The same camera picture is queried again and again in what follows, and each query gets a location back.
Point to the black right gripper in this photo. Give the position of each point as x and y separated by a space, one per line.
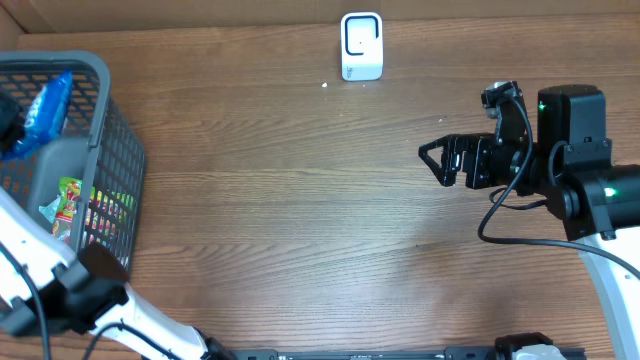
473 145

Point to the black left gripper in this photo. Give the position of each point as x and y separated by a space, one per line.
9 108

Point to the blue Oreo cookie pack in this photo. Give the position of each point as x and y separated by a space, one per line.
45 117

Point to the green Haribo candy bag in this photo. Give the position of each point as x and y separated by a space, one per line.
67 207

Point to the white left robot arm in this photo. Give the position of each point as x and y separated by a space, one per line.
51 286

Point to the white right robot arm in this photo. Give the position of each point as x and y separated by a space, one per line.
565 159

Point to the grey plastic mesh basket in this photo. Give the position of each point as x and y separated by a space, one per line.
96 147

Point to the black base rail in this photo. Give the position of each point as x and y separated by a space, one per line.
533 345

